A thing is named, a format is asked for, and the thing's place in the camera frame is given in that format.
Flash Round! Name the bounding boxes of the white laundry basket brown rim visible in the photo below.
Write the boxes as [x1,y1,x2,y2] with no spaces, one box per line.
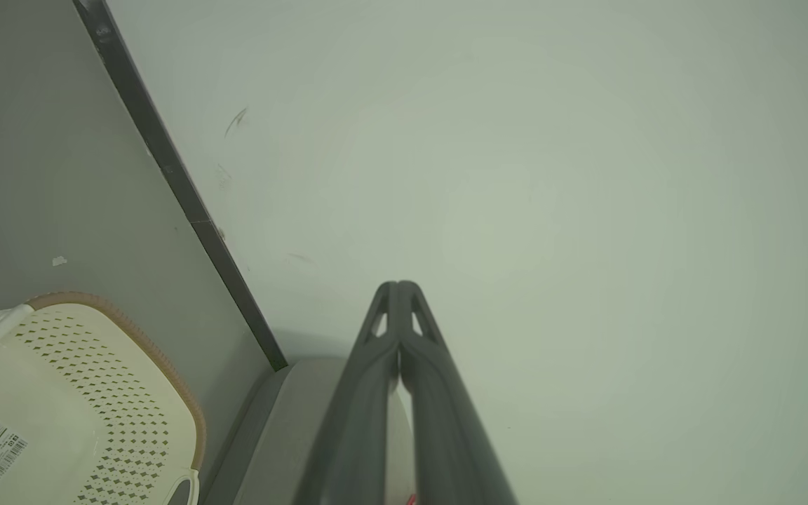
[0,291,207,505]

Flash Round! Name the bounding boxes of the grey fabric sofa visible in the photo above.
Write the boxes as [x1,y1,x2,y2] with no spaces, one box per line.
[201,356,417,505]

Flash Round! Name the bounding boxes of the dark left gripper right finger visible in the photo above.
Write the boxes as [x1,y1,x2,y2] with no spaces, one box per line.
[400,281,517,505]

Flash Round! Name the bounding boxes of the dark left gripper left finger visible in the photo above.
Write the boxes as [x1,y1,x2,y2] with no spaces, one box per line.
[293,282,400,505]

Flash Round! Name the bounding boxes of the black baseboard strip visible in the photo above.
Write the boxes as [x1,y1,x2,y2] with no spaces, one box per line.
[73,0,289,372]

